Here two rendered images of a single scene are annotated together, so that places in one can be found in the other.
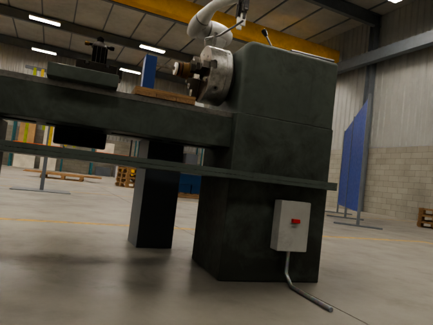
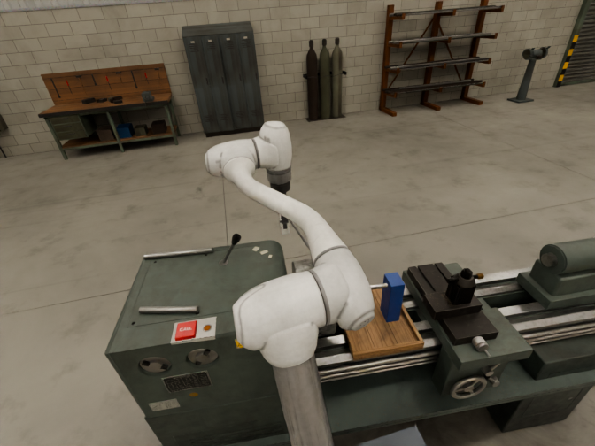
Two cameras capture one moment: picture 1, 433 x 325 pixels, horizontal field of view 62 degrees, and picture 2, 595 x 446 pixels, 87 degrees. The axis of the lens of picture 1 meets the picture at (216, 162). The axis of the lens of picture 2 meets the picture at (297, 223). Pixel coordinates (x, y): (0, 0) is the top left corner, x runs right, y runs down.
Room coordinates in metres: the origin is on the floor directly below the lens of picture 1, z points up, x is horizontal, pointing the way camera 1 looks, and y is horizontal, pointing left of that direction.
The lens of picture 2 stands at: (2.93, 0.26, 2.06)
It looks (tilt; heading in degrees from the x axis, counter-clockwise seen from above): 33 degrees down; 194
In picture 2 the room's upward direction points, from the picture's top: 4 degrees counter-clockwise
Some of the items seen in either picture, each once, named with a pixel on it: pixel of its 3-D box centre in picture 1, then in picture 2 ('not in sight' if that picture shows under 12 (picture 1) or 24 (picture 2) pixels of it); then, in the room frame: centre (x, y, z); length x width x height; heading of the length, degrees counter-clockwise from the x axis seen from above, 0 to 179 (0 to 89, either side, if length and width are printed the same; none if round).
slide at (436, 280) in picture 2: (95, 77); (447, 298); (1.83, 0.66, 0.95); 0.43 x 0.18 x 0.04; 20
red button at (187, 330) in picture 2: not in sight; (186, 331); (2.39, -0.25, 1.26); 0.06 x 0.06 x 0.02; 20
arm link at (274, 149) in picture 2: not in sight; (272, 145); (1.94, -0.05, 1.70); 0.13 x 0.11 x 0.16; 121
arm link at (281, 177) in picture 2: not in sight; (279, 173); (1.92, -0.04, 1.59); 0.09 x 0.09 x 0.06
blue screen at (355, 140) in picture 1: (350, 167); not in sight; (8.33, -3.06, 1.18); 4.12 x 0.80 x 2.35; 166
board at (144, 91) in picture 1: (158, 101); (374, 317); (1.93, 0.34, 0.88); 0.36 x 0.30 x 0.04; 20
